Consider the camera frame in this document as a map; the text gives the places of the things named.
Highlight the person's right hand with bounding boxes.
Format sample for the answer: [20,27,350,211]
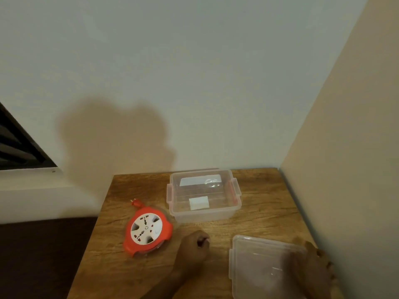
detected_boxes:
[294,241,337,299]

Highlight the person's left hand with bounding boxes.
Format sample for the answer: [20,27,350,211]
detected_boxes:
[174,230,211,278]

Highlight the clear plastic storage box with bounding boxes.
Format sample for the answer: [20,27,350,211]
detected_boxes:
[166,169,242,224]

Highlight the clear plastic box lid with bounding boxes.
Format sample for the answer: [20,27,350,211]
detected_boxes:
[228,235,309,299]

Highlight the orange extension cord reel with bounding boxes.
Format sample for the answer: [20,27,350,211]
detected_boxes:
[122,199,174,258]

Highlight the dark window frame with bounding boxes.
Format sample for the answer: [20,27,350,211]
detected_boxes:
[0,102,58,170]

